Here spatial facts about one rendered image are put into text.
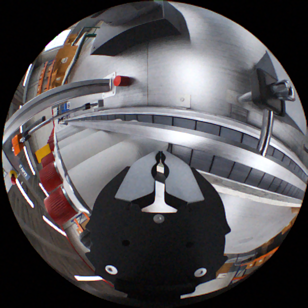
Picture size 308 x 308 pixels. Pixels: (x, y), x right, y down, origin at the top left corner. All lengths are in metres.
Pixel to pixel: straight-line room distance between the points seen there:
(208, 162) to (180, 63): 0.20
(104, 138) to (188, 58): 0.22
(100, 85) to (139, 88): 0.14
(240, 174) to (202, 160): 0.08
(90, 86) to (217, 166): 0.37
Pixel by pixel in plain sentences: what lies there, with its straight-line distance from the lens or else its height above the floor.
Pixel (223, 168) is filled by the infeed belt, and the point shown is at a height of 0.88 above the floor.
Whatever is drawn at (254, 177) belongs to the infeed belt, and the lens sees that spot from 0.21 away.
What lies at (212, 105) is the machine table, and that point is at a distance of 0.20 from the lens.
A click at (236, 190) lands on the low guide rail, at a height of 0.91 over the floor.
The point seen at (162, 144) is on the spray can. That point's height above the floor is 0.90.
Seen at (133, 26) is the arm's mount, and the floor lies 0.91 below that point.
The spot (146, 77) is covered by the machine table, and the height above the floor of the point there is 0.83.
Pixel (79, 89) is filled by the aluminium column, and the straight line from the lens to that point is 0.33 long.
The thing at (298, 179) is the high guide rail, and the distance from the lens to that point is 0.16.
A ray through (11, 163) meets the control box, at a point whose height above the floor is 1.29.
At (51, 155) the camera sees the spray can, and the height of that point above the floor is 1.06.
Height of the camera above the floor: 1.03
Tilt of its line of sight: 47 degrees down
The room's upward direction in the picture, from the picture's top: 128 degrees counter-clockwise
